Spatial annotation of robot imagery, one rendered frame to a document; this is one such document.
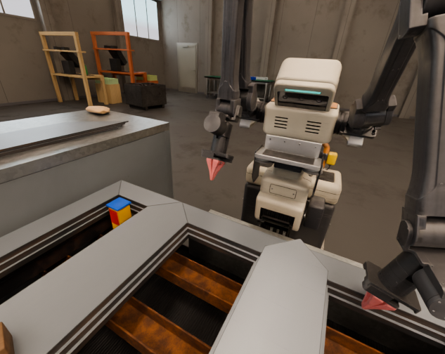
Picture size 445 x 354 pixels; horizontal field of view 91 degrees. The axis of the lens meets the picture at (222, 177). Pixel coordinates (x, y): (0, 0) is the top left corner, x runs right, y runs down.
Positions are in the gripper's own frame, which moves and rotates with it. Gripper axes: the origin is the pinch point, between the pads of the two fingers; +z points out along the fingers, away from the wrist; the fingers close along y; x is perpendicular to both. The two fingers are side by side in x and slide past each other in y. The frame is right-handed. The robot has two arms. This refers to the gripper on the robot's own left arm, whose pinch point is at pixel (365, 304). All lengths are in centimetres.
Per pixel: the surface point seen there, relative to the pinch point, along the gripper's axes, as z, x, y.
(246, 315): 6.4, -15.8, -22.6
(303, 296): 3.7, -4.8, -12.6
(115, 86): 192, 479, -657
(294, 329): 3.9, -13.4, -12.9
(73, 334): 15, -36, -51
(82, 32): 86, 512, -859
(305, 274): 3.6, 1.7, -13.2
